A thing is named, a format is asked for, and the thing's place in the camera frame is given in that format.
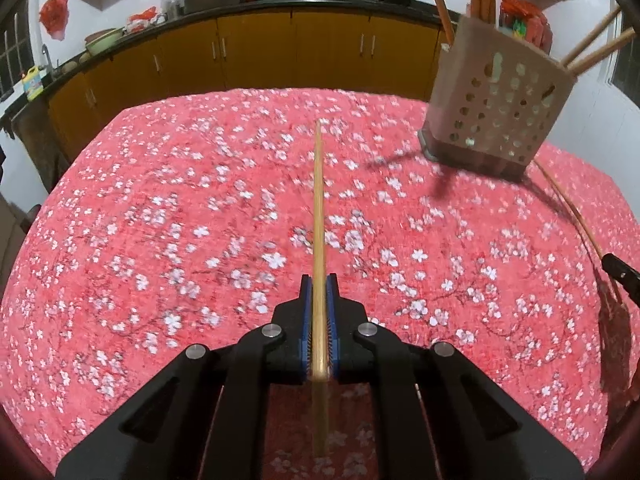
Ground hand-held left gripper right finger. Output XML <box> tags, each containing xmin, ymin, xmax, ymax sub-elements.
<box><xmin>327</xmin><ymin>274</ymin><xmax>585</xmax><ymax>480</ymax></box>

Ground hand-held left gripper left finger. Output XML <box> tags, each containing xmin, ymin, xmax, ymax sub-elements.
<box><xmin>55</xmin><ymin>275</ymin><xmax>313</xmax><ymax>480</ymax></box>

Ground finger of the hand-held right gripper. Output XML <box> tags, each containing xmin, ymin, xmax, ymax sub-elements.
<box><xmin>601</xmin><ymin>254</ymin><xmax>640</xmax><ymax>307</ymax></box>

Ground beige perforated utensil holder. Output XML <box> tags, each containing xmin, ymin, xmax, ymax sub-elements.
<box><xmin>417</xmin><ymin>14</ymin><xmax>576</xmax><ymax>181</ymax></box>

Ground red floral tablecloth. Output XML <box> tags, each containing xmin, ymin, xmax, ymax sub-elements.
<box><xmin>0</xmin><ymin>87</ymin><xmax>640</xmax><ymax>480</ymax></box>

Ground window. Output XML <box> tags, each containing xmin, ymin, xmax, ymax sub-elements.
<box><xmin>607</xmin><ymin>7</ymin><xmax>640</xmax><ymax>107</ymax></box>
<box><xmin>0</xmin><ymin>0</ymin><xmax>34</xmax><ymax>97</ymax></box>

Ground red snack packages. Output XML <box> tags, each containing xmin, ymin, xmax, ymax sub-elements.
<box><xmin>499</xmin><ymin>0</ymin><xmax>554</xmax><ymax>54</ymax></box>

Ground brown wooden base cabinets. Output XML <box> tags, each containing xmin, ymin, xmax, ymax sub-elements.
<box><xmin>47</xmin><ymin>7</ymin><xmax>453</xmax><ymax>161</ymax></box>

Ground red and white plastic bags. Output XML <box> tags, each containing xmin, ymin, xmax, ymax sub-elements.
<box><xmin>124</xmin><ymin>7</ymin><xmax>167</xmax><ymax>34</ymax></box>

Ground green basin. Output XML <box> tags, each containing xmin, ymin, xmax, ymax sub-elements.
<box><xmin>84</xmin><ymin>27</ymin><xmax>124</xmax><ymax>57</ymax></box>

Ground yellow detergent bottle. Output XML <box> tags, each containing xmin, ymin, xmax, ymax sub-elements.
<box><xmin>22</xmin><ymin>65</ymin><xmax>44</xmax><ymax>101</ymax></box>

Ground red hanging plastic bag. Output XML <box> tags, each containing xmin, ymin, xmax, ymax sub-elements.
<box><xmin>39</xmin><ymin>0</ymin><xmax>69</xmax><ymax>41</ymax></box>

